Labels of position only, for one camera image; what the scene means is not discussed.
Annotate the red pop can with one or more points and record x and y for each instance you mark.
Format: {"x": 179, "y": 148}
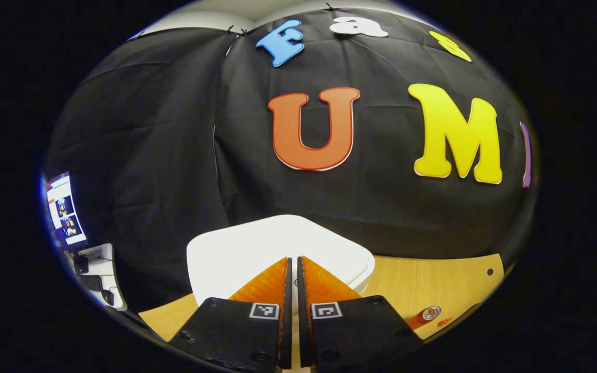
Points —
{"x": 425, "y": 316}

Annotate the wooden desktop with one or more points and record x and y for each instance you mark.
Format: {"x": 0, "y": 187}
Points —
{"x": 433, "y": 280}

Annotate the black computer mouse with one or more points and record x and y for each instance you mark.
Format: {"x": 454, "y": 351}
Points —
{"x": 108, "y": 297}

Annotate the small black desk device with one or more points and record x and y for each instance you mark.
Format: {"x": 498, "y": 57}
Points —
{"x": 81, "y": 263}

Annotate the white desktop garbage bin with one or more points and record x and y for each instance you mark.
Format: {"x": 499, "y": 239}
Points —
{"x": 257, "y": 248}

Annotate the computer monitor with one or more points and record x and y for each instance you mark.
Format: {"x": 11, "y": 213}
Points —
{"x": 65, "y": 210}

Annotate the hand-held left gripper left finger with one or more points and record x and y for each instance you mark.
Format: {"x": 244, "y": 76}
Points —
{"x": 287, "y": 311}

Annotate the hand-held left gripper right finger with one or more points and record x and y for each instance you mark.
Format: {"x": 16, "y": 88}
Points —
{"x": 302, "y": 321}

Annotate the black keyboard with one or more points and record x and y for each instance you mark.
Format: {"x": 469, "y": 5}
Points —
{"x": 92, "y": 283}

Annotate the black backdrop cloth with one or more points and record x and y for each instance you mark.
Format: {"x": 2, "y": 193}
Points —
{"x": 174, "y": 155}

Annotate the white side desk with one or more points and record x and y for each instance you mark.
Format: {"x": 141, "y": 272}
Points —
{"x": 114, "y": 269}

